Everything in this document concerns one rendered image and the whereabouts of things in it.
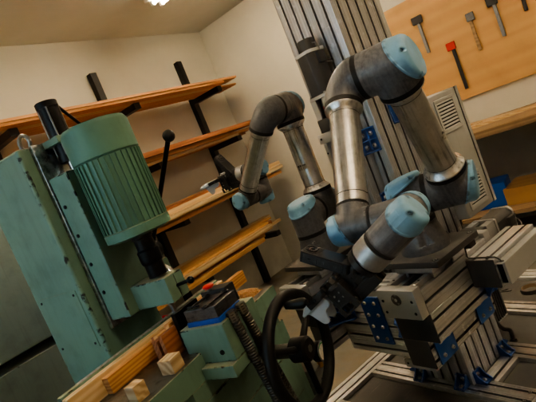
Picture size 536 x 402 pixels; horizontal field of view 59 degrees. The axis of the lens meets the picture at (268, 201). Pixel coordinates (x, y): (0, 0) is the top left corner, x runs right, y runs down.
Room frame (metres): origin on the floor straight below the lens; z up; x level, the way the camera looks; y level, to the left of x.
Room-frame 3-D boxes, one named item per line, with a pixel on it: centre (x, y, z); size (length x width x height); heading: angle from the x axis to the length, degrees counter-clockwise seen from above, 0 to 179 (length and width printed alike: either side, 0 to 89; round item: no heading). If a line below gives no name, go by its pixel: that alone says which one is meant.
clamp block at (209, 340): (1.12, 0.22, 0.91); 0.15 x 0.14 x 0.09; 148
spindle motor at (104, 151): (1.27, 0.35, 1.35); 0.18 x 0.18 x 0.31
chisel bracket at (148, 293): (1.28, 0.36, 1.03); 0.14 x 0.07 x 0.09; 58
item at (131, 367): (1.29, 0.33, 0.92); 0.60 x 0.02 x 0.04; 148
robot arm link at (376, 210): (0.99, -0.25, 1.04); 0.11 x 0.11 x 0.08; 57
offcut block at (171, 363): (1.03, 0.34, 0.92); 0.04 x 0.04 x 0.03; 61
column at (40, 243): (1.42, 0.59, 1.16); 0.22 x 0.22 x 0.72; 58
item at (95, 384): (1.23, 0.40, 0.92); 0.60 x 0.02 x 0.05; 148
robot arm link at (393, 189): (1.41, -0.40, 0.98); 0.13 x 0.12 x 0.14; 57
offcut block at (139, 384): (0.95, 0.40, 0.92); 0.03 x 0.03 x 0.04; 53
